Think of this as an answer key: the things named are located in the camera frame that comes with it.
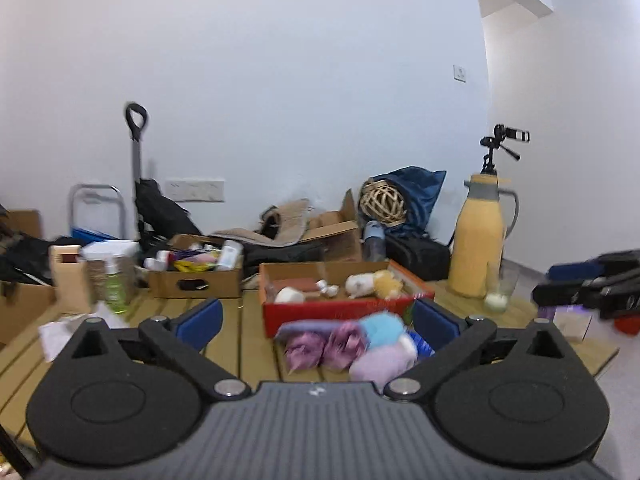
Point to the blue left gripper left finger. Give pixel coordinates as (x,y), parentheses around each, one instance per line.
(198,326)

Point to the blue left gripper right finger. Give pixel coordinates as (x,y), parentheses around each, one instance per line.
(435,324)

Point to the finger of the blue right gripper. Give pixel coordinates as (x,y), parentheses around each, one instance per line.
(575,271)

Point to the blue white paper box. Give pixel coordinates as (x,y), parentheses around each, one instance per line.
(423,349)

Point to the light blue plush toy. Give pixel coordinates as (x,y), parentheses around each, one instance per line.
(382,328)

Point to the light purple fluffy cloth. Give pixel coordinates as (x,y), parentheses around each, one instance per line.
(382,364)

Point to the white yellow plush toy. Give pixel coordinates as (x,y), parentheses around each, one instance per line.
(382,284)

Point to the purple knitted pouch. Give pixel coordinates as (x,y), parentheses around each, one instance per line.
(322,328)

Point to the pink satin scrunchie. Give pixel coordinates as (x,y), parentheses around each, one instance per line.
(308,351)

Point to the small white sock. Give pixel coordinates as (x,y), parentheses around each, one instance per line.
(327,289)

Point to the small brown cardboard box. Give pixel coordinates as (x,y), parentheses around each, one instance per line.
(186,268)

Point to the glass with candle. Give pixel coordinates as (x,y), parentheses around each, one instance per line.
(501,281)

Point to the white bottle in box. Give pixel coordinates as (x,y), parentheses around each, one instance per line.
(230,254)

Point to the yellow thermos jug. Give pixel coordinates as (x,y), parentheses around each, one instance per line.
(479,235)

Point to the green spray bottle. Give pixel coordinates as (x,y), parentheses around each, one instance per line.
(115,288)

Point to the red cardboard tray box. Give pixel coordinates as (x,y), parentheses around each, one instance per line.
(340,294)

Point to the blue water bottle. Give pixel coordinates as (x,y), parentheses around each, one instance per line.
(373,242)

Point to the black bag on trolley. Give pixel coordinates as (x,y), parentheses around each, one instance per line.
(159,218)

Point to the beige carton box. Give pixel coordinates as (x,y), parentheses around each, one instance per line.
(70,279)

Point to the woven rattan ball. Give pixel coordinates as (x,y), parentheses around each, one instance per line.
(381,201)

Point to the large open cardboard box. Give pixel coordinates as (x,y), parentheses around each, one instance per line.
(337,231)

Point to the dark blue velvet cloth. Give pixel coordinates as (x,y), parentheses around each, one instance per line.
(421,189)

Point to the white paper leaflet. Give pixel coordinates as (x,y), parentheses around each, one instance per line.
(54,336)

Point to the beige felt mat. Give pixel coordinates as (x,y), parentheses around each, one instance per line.
(280,226)

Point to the floor cardboard box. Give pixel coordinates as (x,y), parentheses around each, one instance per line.
(22,298)

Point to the black camera tripod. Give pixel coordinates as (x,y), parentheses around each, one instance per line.
(492,144)

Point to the white wall socket strip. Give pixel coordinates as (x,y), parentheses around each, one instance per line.
(195,190)

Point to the clear container with handle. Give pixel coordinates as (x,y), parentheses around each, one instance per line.
(98,245)

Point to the small black camera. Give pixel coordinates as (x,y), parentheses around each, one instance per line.
(502,133)

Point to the black trolley handle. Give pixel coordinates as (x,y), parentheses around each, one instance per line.
(136,118)

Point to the white wall switch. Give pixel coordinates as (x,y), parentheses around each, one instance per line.
(459,73)

